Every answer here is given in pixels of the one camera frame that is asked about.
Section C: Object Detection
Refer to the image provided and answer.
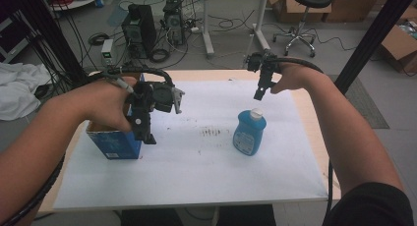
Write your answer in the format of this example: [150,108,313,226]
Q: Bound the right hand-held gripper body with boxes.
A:
[246,50,283,78]

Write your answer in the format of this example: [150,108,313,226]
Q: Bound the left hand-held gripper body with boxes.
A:
[125,80,186,123]

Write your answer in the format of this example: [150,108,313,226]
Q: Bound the blue cardboard box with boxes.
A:
[86,73,146,160]

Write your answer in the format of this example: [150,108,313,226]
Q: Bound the blue bottle with white cap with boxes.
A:
[232,107,268,157]

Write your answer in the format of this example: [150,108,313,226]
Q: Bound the person's right hand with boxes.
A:
[269,62,317,95]

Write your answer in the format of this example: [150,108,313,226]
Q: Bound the person's left hand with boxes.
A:
[69,76,141,134]

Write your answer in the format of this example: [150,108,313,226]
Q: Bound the black swivel stool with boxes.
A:
[272,0,334,59]

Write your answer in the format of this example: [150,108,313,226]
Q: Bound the white-legged desk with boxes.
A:
[197,0,300,59]

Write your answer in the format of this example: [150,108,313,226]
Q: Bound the white paper sheet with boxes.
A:
[52,80,329,210]

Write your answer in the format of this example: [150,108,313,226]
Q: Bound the large black computer tower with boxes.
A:
[120,3,157,60]

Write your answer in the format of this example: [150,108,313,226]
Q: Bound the white bench power supply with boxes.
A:
[100,38,115,69]

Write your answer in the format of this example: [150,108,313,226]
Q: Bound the small black computer tower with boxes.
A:
[162,0,187,47]

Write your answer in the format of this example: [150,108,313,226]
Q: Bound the grey floor mat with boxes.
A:
[328,74,391,130]

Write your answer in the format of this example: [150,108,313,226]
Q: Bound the round white table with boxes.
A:
[48,0,106,12]

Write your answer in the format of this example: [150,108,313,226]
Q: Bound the white cloth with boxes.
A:
[0,62,52,122]

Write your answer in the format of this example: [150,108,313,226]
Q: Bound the open cardboard box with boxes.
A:
[380,13,417,75]

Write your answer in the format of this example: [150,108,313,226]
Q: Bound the black sleeve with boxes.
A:
[322,181,416,226]

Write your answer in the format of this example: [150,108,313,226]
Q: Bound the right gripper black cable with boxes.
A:
[274,56,334,222]

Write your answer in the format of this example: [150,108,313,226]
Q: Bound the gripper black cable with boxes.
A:
[0,66,175,226]
[274,56,334,222]

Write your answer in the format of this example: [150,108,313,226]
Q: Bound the coiled black cable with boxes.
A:
[149,47,171,64]
[88,31,110,46]

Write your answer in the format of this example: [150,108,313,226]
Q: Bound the black metal frame post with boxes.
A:
[333,0,417,95]

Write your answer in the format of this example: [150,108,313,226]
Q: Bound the black stand with cables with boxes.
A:
[6,0,90,89]

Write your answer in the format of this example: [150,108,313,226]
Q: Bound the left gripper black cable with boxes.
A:
[0,66,175,226]

